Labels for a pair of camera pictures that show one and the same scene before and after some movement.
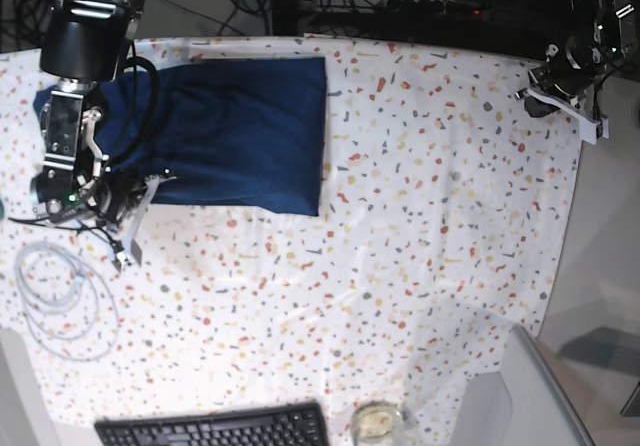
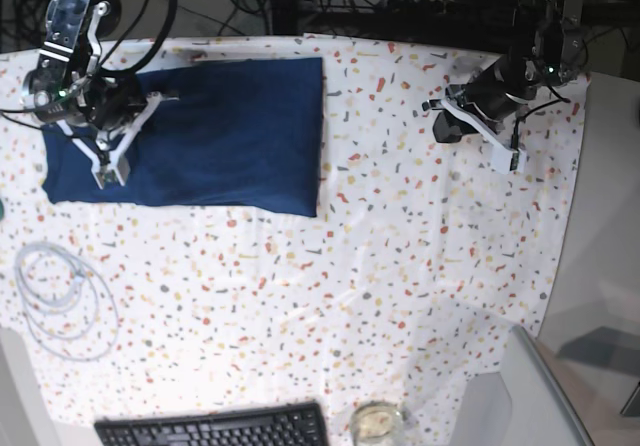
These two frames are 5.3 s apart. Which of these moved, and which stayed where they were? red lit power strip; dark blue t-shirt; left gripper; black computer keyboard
Moved: left gripper
Stayed: red lit power strip; dark blue t-shirt; black computer keyboard
